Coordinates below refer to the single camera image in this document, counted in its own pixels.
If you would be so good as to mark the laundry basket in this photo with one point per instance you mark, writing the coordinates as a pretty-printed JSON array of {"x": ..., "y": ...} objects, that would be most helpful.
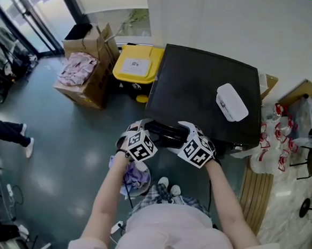
[{"x": 137, "y": 187}]

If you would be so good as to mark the tall open cardboard box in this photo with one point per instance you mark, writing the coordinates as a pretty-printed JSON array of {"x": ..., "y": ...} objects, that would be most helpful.
[{"x": 87, "y": 44}]

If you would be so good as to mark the white power strip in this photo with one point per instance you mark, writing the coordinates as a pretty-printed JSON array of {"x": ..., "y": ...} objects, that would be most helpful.
[
  {"x": 10, "y": 190},
  {"x": 117, "y": 227}
]

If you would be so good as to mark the wooden slatted board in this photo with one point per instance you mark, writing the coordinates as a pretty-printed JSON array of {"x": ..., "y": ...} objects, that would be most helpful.
[{"x": 255, "y": 199}]

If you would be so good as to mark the person's right forearm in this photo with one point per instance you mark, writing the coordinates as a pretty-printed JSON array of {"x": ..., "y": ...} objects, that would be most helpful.
[{"x": 230, "y": 207}]

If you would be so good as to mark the person's white shoe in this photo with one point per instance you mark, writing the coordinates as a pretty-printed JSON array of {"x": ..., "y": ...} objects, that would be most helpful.
[
  {"x": 24, "y": 129},
  {"x": 163, "y": 183},
  {"x": 175, "y": 190},
  {"x": 29, "y": 147}
]

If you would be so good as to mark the cardboard box with pink packets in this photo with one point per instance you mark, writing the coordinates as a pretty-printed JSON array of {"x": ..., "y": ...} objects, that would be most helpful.
[{"x": 94, "y": 92}]

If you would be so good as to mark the black wristband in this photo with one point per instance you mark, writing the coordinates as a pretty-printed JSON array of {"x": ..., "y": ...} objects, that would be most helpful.
[{"x": 122, "y": 152}]

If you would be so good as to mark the person's pink shirt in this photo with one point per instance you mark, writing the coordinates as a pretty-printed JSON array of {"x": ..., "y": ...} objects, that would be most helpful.
[{"x": 174, "y": 235}]

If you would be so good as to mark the pile of pink packets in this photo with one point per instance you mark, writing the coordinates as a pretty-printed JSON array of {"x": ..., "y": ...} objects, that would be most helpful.
[{"x": 77, "y": 68}]

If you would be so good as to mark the person's right white shoe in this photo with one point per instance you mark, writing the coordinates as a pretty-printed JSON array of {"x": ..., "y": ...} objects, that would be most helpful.
[{"x": 175, "y": 190}]

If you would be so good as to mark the person's plaid skirt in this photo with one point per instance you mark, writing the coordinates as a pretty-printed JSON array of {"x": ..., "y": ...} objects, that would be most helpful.
[{"x": 152, "y": 199}]

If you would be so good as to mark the glass door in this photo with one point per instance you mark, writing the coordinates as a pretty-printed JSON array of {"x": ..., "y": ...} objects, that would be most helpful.
[{"x": 27, "y": 11}]

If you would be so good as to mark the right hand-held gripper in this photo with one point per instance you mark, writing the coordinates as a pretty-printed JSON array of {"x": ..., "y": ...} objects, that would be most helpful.
[{"x": 197, "y": 151}]

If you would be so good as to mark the white plastic lidded box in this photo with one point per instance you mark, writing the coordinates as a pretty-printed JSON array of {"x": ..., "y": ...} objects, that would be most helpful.
[{"x": 231, "y": 103}]

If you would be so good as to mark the person's left white shoe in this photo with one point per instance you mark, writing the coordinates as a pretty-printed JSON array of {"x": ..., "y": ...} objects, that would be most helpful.
[{"x": 163, "y": 183}]

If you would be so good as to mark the person's left forearm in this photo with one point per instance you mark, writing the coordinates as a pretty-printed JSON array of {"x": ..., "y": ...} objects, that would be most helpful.
[{"x": 104, "y": 203}]

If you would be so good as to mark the small cardboard box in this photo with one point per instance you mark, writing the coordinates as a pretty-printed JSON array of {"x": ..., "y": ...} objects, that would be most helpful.
[{"x": 268, "y": 85}]

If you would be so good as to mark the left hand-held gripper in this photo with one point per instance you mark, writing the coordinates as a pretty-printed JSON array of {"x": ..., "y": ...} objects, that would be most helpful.
[{"x": 140, "y": 147}]

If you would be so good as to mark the black bag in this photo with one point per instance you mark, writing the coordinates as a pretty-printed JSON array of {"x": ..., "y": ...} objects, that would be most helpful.
[{"x": 78, "y": 31}]

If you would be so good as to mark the black detergent drawer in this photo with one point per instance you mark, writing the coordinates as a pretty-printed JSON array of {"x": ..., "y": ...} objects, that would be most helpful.
[{"x": 166, "y": 132}]

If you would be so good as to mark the yellow lidded bin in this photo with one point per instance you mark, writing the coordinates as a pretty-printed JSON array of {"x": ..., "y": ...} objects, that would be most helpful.
[{"x": 136, "y": 66}]

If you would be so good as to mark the black round stand base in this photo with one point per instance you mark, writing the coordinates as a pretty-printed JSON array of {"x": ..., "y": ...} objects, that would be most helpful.
[{"x": 305, "y": 207}]

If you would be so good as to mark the pile of clear plastic bottles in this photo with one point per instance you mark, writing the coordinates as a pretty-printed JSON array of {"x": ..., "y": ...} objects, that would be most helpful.
[{"x": 274, "y": 152}]

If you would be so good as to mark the clothes rack with garments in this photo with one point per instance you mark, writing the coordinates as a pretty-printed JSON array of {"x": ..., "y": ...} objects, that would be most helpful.
[{"x": 5, "y": 55}]

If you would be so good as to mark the black washing machine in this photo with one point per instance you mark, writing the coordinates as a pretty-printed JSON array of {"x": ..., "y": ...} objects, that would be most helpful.
[{"x": 201, "y": 92}]

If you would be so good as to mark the clear plastic storage box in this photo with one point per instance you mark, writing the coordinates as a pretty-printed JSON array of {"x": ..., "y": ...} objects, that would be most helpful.
[{"x": 307, "y": 117}]

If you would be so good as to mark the flat cardboard sheet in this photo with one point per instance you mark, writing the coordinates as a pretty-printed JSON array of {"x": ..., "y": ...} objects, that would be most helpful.
[{"x": 301, "y": 91}]

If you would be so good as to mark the purple clothes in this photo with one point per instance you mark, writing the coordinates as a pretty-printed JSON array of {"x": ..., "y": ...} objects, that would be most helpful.
[{"x": 136, "y": 174}]

